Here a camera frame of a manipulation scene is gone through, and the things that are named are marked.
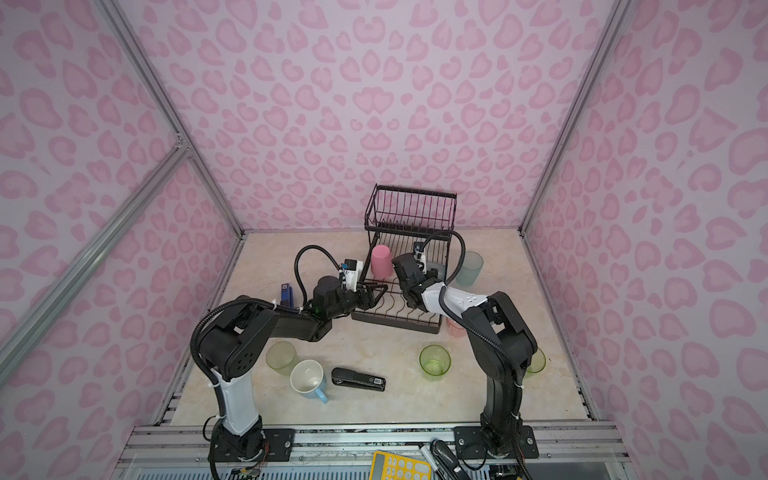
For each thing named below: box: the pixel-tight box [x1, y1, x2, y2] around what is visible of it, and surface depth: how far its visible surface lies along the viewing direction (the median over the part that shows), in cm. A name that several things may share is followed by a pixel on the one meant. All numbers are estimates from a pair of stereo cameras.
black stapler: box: [331, 367, 387, 392], surface depth 82 cm
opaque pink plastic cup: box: [371, 244, 393, 278], surface depth 100 cm
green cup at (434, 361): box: [419, 344, 452, 381], surface depth 85 cm
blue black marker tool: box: [280, 283, 294, 308], surface depth 102 cm
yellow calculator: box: [369, 450, 434, 480], surface depth 70 cm
